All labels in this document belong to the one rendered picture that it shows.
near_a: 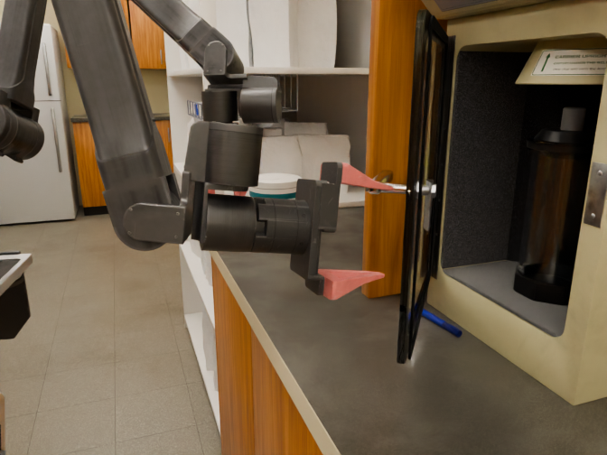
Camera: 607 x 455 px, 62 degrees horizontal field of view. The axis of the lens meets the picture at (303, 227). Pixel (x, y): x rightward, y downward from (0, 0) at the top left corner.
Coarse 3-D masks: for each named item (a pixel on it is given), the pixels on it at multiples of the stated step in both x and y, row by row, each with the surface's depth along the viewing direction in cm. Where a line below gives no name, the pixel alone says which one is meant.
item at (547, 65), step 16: (544, 48) 65; (560, 48) 62; (576, 48) 61; (592, 48) 60; (528, 64) 67; (544, 64) 64; (560, 64) 62; (576, 64) 61; (592, 64) 60; (528, 80) 65; (544, 80) 63; (560, 80) 61; (576, 80) 60; (592, 80) 60
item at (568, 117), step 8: (568, 112) 68; (576, 112) 68; (584, 112) 68; (568, 120) 69; (576, 120) 68; (544, 128) 72; (552, 128) 72; (560, 128) 70; (568, 128) 69; (576, 128) 68; (584, 128) 72; (536, 136) 71; (544, 136) 69; (552, 136) 68; (560, 136) 67; (568, 136) 67; (576, 136) 66; (584, 136) 66; (592, 136) 66
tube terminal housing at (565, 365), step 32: (576, 0) 56; (448, 32) 78; (480, 32) 71; (512, 32) 65; (544, 32) 61; (576, 32) 56; (448, 160) 81; (576, 256) 59; (448, 288) 84; (576, 288) 60; (480, 320) 77; (512, 320) 70; (576, 320) 60; (512, 352) 71; (544, 352) 65; (576, 352) 61; (544, 384) 66; (576, 384) 61
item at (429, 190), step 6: (426, 180) 58; (432, 180) 58; (426, 186) 58; (432, 186) 57; (426, 192) 58; (432, 192) 57; (426, 198) 58; (432, 198) 59; (426, 204) 58; (426, 210) 58; (426, 216) 59; (426, 222) 59; (426, 228) 59
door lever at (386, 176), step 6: (378, 174) 64; (384, 174) 64; (390, 174) 65; (378, 180) 60; (384, 180) 61; (390, 180) 65; (396, 186) 59; (402, 186) 59; (372, 192) 60; (378, 192) 59; (384, 192) 60; (390, 192) 59; (396, 192) 59; (402, 192) 59
